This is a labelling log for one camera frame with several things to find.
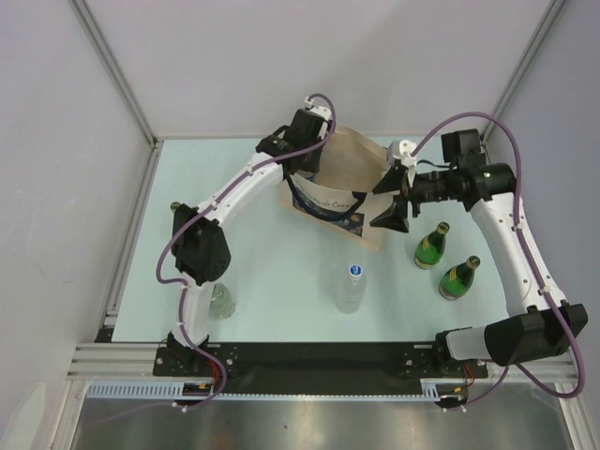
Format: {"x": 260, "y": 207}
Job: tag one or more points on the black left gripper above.
{"x": 310, "y": 165}

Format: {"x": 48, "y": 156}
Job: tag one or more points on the clear glass Chang bottle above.
{"x": 222, "y": 305}

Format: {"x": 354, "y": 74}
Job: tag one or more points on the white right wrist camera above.
{"x": 400, "y": 155}

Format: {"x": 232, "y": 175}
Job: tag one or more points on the green glass bottle right rear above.
{"x": 431, "y": 248}

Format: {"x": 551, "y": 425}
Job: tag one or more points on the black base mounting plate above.
{"x": 329, "y": 365}

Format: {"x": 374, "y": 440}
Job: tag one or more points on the grey slotted cable duct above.
{"x": 196, "y": 391}

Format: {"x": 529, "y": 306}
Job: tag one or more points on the clear plastic bottle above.
{"x": 351, "y": 287}

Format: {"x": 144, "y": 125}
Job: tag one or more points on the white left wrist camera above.
{"x": 327, "y": 112}

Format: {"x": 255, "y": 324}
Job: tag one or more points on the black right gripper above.
{"x": 396, "y": 216}

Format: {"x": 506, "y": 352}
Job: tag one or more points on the beige canvas tote bag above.
{"x": 351, "y": 165}

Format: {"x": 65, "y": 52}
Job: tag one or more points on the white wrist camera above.
{"x": 327, "y": 112}
{"x": 400, "y": 155}

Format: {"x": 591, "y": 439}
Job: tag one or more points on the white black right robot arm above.
{"x": 540, "y": 320}

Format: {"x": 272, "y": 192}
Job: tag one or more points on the green glass bottle right front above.
{"x": 457, "y": 281}

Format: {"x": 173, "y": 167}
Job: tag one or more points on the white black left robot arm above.
{"x": 198, "y": 253}

